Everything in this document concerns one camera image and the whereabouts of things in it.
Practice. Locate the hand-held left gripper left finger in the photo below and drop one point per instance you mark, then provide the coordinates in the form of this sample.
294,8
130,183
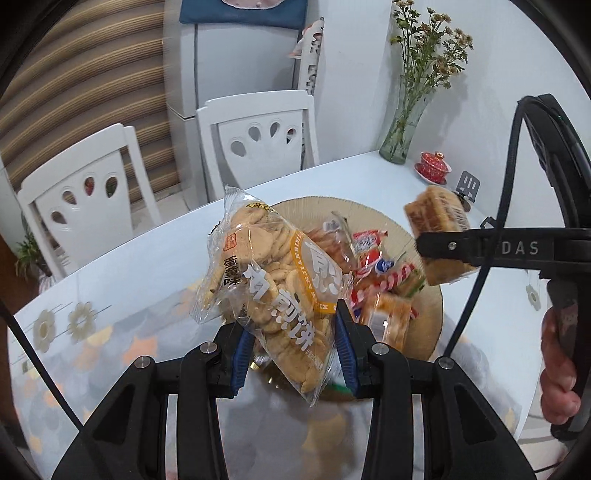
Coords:
240,364

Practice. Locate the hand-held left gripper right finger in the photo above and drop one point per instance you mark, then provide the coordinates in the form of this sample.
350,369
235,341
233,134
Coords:
346,355

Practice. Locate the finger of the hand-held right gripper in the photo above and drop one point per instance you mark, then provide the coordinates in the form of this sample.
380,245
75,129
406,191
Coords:
448,249

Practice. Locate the green white snack packet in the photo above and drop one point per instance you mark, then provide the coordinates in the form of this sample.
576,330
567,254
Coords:
342,386

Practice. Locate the brown cake packet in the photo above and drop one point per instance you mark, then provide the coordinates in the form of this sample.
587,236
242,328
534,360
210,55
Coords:
438,212

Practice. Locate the red white striped snack packet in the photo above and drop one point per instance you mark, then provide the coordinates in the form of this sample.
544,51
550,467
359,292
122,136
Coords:
402,276

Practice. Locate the clear round biscuit packet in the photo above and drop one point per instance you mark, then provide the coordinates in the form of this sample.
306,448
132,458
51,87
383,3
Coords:
277,286

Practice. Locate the round golden ribbed tray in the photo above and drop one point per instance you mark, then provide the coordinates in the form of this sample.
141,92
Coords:
314,210

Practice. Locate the person's right hand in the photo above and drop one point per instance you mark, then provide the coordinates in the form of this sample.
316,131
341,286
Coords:
556,369

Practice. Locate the orange cake packet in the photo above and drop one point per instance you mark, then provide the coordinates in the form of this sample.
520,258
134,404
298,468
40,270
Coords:
388,314

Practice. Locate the grey metal phone stand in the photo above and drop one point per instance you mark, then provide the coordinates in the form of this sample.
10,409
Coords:
470,184

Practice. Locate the red blue snack packet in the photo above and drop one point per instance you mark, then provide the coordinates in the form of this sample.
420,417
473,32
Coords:
373,264

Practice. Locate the red lidded tea cup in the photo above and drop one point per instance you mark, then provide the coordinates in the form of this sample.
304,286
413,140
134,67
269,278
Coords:
422,176

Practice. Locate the red white candy packet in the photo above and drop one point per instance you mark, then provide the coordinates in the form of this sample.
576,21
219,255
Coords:
367,239

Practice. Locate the red lidded teacup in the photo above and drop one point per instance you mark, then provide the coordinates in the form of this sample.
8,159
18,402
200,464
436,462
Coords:
434,162

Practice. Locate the clear orange cracker packet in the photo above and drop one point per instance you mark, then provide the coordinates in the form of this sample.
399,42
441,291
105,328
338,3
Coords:
328,240

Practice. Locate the glass vase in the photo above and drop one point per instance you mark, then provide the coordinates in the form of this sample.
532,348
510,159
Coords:
401,138

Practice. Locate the dried flower bunch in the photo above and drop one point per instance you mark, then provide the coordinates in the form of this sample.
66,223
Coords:
429,46

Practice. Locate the white carved panel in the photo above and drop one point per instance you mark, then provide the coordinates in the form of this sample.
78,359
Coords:
307,69

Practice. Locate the white chair with petal cutouts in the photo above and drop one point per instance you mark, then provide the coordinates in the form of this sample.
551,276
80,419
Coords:
258,110
92,157

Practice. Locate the green potted plant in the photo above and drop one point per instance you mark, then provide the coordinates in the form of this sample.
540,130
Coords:
28,254

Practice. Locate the white refrigerator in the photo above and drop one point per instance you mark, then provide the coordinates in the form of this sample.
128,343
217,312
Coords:
217,60

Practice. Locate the blue cloth cover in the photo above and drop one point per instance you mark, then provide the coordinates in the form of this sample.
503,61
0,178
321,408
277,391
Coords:
240,14

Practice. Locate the striped brown roller blind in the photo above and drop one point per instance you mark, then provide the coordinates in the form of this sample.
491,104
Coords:
83,69

